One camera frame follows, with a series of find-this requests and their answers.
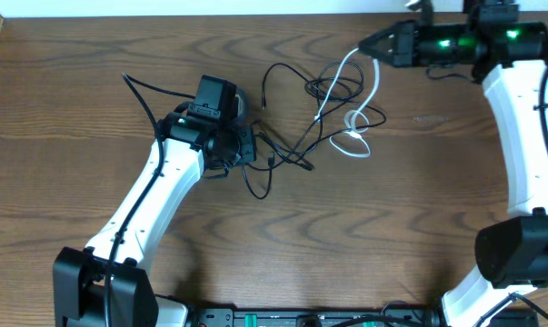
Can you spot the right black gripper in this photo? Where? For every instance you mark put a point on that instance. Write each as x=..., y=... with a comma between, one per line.
x=407, y=49

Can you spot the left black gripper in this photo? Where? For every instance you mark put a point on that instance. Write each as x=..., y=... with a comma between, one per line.
x=247, y=144

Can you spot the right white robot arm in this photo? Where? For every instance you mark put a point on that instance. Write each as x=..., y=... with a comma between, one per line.
x=509, y=60

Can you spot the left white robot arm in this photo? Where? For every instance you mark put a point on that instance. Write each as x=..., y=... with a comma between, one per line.
x=107, y=282

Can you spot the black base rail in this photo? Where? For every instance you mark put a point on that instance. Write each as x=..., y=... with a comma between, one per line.
x=397, y=315

